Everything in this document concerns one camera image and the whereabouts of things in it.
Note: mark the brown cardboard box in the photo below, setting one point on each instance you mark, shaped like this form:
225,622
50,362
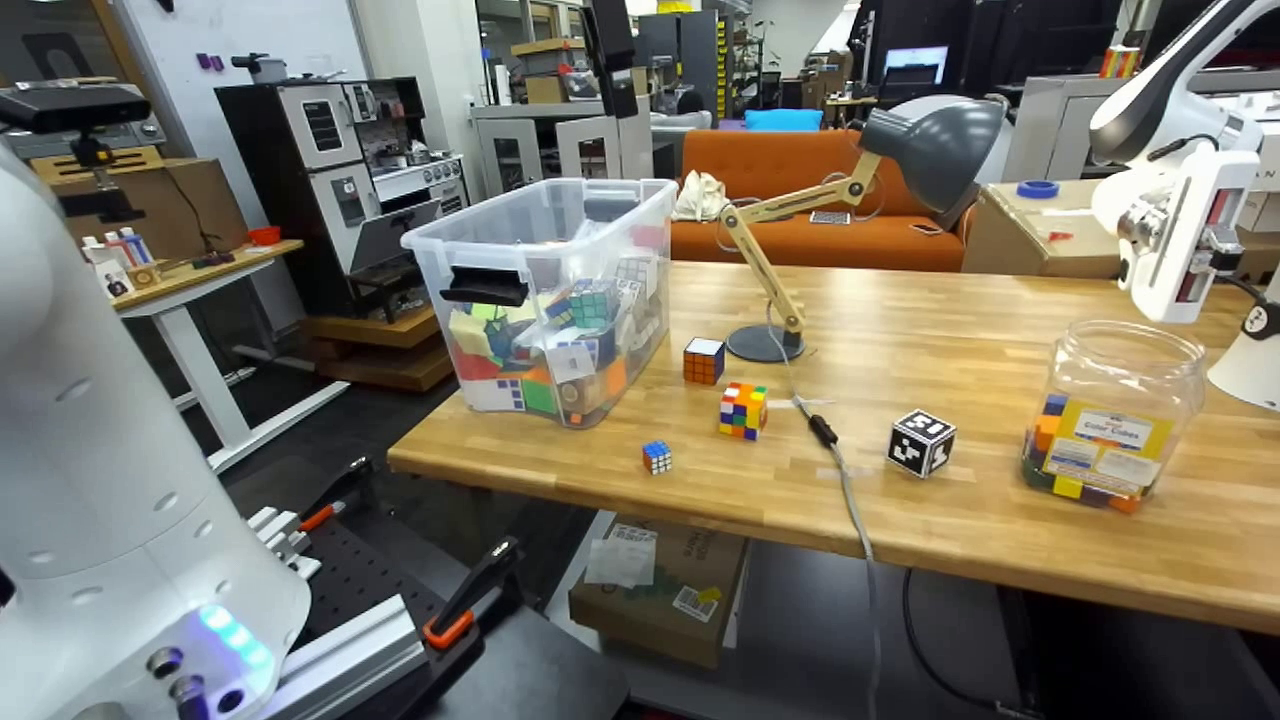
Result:
160,200

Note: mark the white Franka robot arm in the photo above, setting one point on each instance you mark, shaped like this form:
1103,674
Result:
106,465

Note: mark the dark computer monitor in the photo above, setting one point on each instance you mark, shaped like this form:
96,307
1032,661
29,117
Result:
918,66

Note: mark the clear plastic storage box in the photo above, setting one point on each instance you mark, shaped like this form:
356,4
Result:
440,253

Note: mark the grey cabinet with glass doors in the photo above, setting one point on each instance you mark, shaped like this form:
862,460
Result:
561,143

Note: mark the orange and white Rubik's cube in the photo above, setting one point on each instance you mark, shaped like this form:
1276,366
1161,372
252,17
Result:
704,362

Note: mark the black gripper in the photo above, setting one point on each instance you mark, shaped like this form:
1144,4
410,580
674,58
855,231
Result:
612,46

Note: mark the small white bottle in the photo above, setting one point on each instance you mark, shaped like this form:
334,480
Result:
111,275
135,247

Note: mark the white side table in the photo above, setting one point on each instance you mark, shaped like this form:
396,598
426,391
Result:
203,344

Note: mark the tan box with red marks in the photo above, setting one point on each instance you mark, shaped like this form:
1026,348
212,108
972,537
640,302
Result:
1026,234

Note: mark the orange sofa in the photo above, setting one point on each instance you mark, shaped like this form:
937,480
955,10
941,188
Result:
784,160

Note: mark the flat cardboard box with labels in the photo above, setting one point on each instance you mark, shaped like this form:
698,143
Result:
663,600

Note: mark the small blue Rubik's cube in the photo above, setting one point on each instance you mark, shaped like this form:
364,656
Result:
659,456

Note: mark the multicolour scrambled Rubik's cube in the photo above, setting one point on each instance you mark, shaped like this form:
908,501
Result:
740,410

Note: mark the wooden desk lamp grey shade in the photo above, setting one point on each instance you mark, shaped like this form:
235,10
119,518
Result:
933,143

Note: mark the black and white equipment cabinet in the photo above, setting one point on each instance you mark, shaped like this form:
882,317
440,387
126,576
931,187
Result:
334,187

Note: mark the black camera on stand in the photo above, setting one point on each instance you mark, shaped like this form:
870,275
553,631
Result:
65,105

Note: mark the blue round lid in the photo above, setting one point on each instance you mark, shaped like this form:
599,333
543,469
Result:
1036,188

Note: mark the white articulated stand device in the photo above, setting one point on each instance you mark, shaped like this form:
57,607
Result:
1173,226

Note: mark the low wooden shelf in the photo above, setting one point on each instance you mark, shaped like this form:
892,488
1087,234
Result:
381,348

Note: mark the aluminium extrusion rail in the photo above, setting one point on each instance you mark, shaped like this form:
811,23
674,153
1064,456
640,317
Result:
344,653

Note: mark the small red item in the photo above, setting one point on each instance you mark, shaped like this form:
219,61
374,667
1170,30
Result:
267,234

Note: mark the clear plastic jar with cubes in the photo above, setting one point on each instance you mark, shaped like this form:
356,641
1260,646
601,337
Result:
1112,417

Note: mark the black white tag cube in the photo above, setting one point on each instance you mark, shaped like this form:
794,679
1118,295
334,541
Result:
922,441

